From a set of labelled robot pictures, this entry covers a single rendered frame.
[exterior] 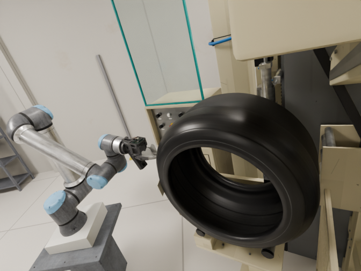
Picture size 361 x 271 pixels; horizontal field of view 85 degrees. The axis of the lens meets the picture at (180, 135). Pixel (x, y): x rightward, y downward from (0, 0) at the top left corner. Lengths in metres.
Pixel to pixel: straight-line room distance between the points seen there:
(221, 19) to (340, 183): 0.80
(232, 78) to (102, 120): 3.19
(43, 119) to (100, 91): 2.36
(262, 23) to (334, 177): 0.83
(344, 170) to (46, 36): 3.86
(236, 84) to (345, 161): 0.50
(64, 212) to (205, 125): 1.24
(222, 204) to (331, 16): 0.92
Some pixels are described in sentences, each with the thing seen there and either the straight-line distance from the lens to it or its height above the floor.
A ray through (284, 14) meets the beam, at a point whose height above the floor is 1.67.
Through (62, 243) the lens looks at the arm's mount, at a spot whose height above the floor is 0.68.
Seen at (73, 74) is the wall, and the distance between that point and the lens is 3.83.
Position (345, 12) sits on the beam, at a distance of 0.24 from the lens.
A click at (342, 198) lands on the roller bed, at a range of 1.07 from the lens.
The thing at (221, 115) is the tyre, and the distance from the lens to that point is 0.59.
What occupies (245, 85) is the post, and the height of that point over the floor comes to 1.45.
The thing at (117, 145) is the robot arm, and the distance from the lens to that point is 1.02.
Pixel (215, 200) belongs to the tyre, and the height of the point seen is 0.94.
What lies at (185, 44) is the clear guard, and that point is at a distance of 1.38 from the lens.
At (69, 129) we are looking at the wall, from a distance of 4.20.
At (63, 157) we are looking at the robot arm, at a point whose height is 1.30.
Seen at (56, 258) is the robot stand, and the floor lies 0.60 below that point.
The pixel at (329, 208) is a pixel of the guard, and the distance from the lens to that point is 0.96.
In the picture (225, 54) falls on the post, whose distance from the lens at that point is 0.91.
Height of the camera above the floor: 1.67
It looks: 24 degrees down
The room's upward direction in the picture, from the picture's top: 15 degrees counter-clockwise
